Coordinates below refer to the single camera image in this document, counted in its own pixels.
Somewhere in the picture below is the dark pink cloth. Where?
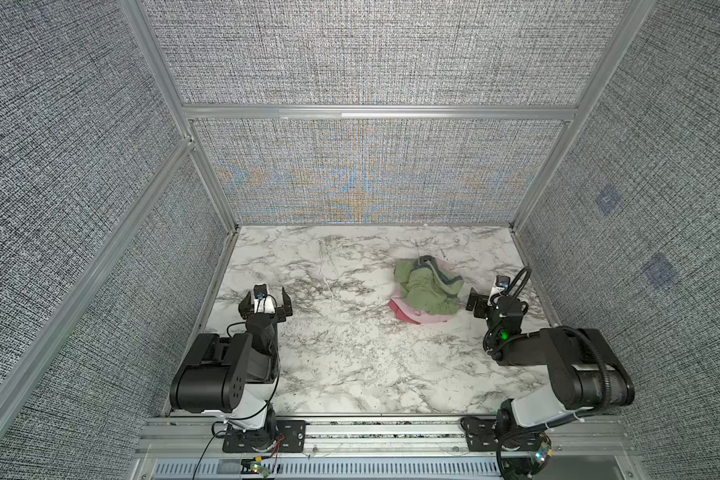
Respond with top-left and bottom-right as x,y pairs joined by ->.
388,299 -> 421,325

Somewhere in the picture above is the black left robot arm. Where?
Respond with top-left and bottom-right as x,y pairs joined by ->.
169,284 -> 293,454

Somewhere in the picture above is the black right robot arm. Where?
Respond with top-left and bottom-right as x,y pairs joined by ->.
460,290 -> 635,451

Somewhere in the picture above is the light pink cloth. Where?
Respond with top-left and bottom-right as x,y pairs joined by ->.
390,259 -> 453,325

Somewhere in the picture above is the green cloth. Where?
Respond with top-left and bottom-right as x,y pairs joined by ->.
393,257 -> 461,316

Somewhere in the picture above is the grey blue cloth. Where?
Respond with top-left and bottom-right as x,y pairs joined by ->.
414,255 -> 464,297

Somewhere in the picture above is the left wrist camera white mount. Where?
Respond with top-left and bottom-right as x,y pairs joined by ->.
252,284 -> 278,314

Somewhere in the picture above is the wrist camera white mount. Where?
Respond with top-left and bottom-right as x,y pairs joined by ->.
489,275 -> 512,297
252,284 -> 278,314

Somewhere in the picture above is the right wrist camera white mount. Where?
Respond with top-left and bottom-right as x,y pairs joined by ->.
489,275 -> 512,297

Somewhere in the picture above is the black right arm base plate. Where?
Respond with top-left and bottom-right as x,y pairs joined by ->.
459,415 -> 549,452

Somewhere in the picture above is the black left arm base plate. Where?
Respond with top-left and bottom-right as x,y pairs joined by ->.
222,420 -> 307,456

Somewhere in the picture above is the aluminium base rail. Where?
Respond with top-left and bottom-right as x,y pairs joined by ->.
126,414 -> 649,479

